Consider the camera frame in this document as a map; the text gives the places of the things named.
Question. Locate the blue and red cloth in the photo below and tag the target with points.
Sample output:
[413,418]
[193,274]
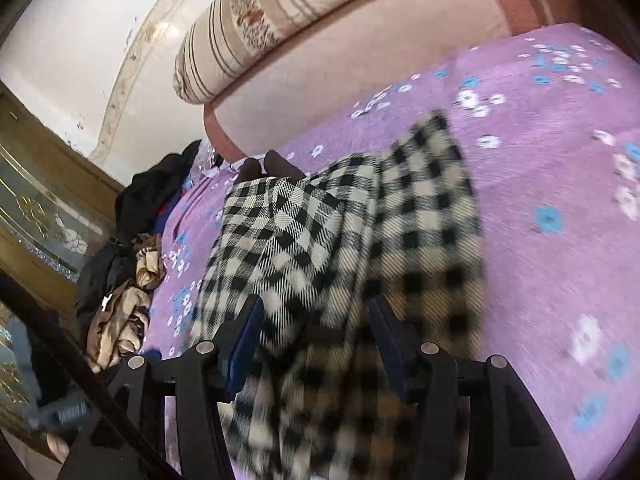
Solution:
[164,216]

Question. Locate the purple floral bedsheet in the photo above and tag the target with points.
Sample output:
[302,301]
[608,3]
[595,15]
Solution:
[550,170]

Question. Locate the black and white checked coat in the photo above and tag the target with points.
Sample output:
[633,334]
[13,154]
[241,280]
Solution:
[320,240]

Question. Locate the black garment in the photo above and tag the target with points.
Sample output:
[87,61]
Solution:
[150,185]

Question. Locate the person's left hand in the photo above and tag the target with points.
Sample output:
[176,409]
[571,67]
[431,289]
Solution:
[56,447]

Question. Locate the wooden wardrobe with frosted glass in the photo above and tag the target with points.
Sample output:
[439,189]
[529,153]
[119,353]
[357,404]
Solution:
[40,210]

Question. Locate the dark grey jacket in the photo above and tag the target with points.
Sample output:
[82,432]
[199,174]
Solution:
[100,272]

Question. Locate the pink padded headboard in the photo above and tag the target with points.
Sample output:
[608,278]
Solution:
[350,65]

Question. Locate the striped floral bolster pillow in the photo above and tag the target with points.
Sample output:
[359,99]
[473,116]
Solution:
[250,25]

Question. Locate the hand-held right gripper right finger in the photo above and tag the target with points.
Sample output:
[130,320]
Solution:
[395,351]

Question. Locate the brown and beige patterned cloth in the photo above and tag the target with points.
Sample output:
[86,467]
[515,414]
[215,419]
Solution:
[120,322]

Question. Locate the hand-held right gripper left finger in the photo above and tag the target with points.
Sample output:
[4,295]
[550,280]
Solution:
[247,341]

